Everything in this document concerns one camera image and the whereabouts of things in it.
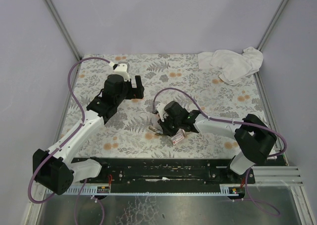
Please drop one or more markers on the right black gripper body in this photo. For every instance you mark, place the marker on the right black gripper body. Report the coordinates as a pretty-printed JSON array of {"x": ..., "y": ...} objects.
[{"x": 163, "y": 125}]

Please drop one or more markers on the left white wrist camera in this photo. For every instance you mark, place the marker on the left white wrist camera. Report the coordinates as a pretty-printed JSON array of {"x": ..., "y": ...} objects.
[{"x": 122, "y": 69}]

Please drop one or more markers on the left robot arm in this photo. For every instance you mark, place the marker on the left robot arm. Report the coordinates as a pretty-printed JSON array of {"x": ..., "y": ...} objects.
[{"x": 54, "y": 168}]

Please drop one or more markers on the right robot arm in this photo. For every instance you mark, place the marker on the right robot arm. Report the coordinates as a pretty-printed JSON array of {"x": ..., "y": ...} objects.
[{"x": 253, "y": 137}]

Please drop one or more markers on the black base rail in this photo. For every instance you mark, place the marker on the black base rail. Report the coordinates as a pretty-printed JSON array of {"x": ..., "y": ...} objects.
[{"x": 123, "y": 170}]

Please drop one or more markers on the red white staple box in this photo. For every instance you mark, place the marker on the red white staple box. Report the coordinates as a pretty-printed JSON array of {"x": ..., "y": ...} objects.
[{"x": 179, "y": 136}]

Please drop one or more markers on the white cable duct strip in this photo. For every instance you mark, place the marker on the white cable duct strip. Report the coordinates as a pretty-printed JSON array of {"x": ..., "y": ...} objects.
[{"x": 162, "y": 187}]

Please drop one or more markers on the floral patterned table mat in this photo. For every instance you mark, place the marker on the floral patterned table mat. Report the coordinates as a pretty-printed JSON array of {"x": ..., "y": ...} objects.
[{"x": 165, "y": 77}]

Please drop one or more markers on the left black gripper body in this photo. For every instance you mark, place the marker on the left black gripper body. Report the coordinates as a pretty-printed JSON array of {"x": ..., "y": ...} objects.
[{"x": 135, "y": 91}]

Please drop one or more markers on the white crumpled cloth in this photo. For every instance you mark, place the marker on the white crumpled cloth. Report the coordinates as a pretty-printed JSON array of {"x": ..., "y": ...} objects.
[{"x": 232, "y": 66}]

